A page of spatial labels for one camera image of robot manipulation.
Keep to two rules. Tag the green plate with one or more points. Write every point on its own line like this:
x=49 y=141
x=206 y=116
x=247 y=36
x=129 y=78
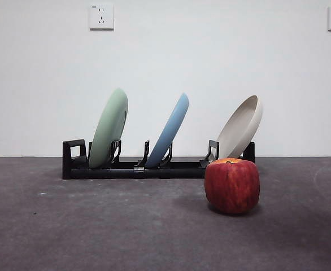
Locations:
x=106 y=132

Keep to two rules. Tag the red apple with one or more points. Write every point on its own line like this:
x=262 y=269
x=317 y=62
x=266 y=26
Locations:
x=231 y=186

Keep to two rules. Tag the blue plate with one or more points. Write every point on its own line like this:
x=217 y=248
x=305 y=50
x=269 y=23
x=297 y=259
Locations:
x=168 y=135

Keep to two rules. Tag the beige plate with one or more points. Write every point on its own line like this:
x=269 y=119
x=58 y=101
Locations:
x=239 y=132

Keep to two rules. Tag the black plate rack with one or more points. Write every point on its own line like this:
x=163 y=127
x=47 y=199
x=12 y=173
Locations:
x=97 y=172

